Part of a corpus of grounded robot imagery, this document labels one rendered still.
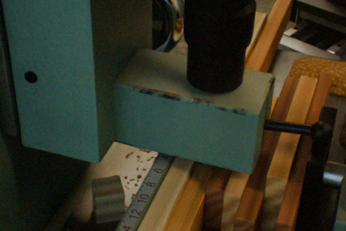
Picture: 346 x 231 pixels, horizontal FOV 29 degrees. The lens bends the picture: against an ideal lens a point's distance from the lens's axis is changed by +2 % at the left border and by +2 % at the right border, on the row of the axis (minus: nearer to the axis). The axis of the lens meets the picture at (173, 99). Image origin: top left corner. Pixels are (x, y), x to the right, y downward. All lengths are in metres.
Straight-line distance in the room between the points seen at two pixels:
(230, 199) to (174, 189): 0.05
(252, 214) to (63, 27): 0.23
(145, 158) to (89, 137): 0.29
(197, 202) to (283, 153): 0.09
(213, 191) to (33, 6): 0.23
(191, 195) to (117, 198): 0.17
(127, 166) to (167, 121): 0.27
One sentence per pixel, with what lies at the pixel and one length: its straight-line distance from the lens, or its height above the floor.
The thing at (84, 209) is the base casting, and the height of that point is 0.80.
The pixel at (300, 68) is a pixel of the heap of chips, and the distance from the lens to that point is 0.86.
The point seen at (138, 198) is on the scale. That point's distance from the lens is 0.59.
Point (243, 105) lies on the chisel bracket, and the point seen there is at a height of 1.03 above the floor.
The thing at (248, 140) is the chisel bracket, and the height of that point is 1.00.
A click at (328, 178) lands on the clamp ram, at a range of 0.63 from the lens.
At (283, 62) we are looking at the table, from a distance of 0.89.
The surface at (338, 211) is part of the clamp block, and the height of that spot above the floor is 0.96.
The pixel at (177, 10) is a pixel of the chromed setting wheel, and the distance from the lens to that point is 0.71.
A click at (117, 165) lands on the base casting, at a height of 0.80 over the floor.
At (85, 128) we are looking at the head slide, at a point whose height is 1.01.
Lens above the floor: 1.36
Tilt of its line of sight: 35 degrees down
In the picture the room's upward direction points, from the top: 2 degrees clockwise
